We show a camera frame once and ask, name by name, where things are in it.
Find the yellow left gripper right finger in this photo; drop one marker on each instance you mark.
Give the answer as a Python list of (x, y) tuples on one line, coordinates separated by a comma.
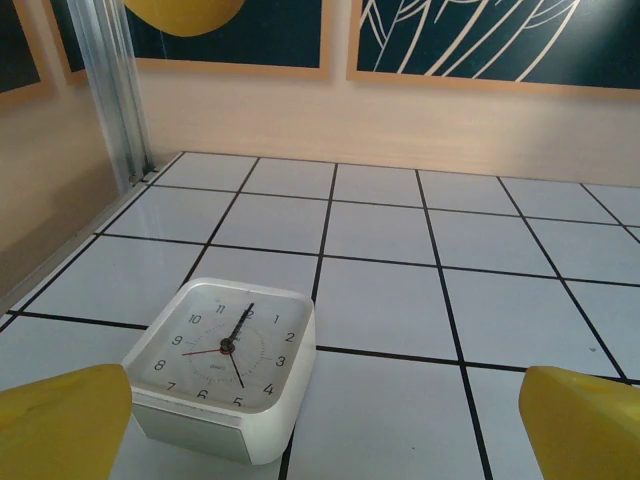
[(585, 430)]

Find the white square alarm clock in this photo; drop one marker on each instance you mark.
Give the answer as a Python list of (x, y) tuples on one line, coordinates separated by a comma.
[(225, 360)]

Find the aluminium frame post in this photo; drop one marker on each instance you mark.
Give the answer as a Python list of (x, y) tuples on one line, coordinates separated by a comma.
[(112, 90)]

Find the wall panel yellow oval feather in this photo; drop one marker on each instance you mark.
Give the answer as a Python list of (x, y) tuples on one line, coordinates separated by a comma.
[(275, 30)]

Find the wall panel orange circle leaves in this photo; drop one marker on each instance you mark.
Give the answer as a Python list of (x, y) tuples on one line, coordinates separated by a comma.
[(600, 50)]

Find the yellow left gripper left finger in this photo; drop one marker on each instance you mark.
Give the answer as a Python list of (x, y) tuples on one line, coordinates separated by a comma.
[(60, 425)]

